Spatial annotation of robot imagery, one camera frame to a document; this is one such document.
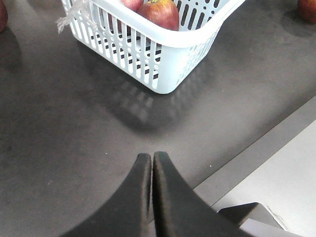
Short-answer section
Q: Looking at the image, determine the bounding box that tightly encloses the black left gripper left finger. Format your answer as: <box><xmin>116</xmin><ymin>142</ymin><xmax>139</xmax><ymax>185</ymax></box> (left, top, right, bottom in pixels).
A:
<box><xmin>63</xmin><ymin>153</ymin><xmax>152</xmax><ymax>237</ymax></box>

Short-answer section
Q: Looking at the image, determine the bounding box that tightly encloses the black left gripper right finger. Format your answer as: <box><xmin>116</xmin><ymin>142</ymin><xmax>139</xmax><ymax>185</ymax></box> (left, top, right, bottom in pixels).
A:
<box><xmin>153</xmin><ymin>152</ymin><xmax>249</xmax><ymax>237</ymax></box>

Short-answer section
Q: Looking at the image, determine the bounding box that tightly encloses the light blue plastic basket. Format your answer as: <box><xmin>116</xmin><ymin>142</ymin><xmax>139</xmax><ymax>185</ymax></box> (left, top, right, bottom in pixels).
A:
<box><xmin>57</xmin><ymin>0</ymin><xmax>242</xmax><ymax>94</ymax></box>

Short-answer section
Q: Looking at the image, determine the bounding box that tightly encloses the red apple edge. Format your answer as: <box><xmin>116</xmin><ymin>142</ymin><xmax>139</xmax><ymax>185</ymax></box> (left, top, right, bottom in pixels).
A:
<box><xmin>297</xmin><ymin>0</ymin><xmax>316</xmax><ymax>24</ymax></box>

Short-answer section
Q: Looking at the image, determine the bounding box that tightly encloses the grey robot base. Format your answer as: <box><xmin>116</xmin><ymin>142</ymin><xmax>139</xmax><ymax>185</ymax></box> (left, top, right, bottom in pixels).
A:
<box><xmin>218</xmin><ymin>202</ymin><xmax>297</xmax><ymax>237</ymax></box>

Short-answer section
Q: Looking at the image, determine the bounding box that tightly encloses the black wooden produce stand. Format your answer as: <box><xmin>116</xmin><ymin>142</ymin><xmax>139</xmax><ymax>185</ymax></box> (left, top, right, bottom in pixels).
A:
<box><xmin>0</xmin><ymin>0</ymin><xmax>316</xmax><ymax>237</ymax></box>

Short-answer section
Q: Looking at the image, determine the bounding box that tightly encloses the small red apple front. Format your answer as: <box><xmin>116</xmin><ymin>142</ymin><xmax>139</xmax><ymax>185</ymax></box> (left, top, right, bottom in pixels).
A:
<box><xmin>0</xmin><ymin>0</ymin><xmax>8</xmax><ymax>32</ymax></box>

